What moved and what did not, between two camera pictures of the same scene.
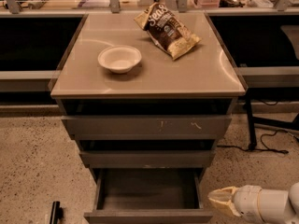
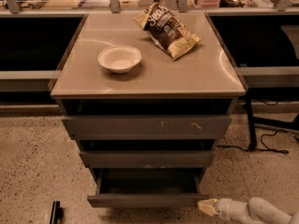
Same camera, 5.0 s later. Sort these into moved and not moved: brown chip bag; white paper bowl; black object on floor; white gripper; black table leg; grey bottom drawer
Moved: grey bottom drawer; white gripper
Not moved: black object on floor; black table leg; white paper bowl; brown chip bag
